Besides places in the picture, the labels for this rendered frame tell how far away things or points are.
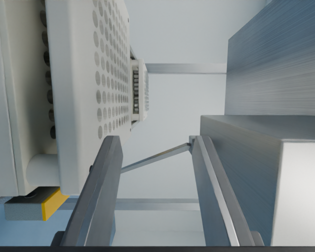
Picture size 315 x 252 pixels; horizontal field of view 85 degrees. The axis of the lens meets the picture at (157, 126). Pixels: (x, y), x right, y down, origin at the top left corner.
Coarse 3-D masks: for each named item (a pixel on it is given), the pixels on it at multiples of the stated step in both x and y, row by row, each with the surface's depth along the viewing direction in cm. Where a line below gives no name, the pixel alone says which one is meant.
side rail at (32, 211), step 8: (136, 120) 76; (32, 192) 15; (40, 192) 15; (48, 192) 15; (8, 200) 14; (16, 200) 14; (24, 200) 14; (32, 200) 14; (40, 200) 14; (8, 208) 14; (16, 208) 14; (24, 208) 14; (32, 208) 14; (40, 208) 14; (8, 216) 14; (16, 216) 14; (24, 216) 14; (32, 216) 14; (40, 216) 14
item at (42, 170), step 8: (32, 160) 14; (40, 160) 14; (48, 160) 14; (56, 160) 14; (32, 168) 13; (40, 168) 13; (48, 168) 13; (56, 168) 13; (32, 176) 13; (40, 176) 13; (48, 176) 13; (56, 176) 13; (32, 184) 14; (40, 184) 14; (48, 184) 14; (56, 184) 14
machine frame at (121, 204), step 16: (160, 64) 111; (176, 64) 111; (192, 64) 111; (208, 64) 111; (224, 64) 110; (64, 208) 125; (128, 208) 125; (144, 208) 124; (160, 208) 124; (176, 208) 124; (192, 208) 124
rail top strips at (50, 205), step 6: (54, 192) 15; (60, 192) 16; (48, 198) 14; (54, 198) 15; (60, 198) 16; (66, 198) 17; (42, 204) 14; (48, 204) 14; (54, 204) 15; (60, 204) 16; (42, 210) 14; (48, 210) 14; (54, 210) 15; (42, 216) 14; (48, 216) 14
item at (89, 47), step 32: (64, 0) 11; (96, 0) 16; (64, 32) 12; (96, 32) 16; (128, 32) 33; (64, 64) 12; (96, 64) 17; (128, 64) 34; (64, 96) 12; (96, 96) 17; (128, 96) 34; (64, 128) 13; (96, 128) 16; (128, 128) 34; (64, 160) 13; (64, 192) 13
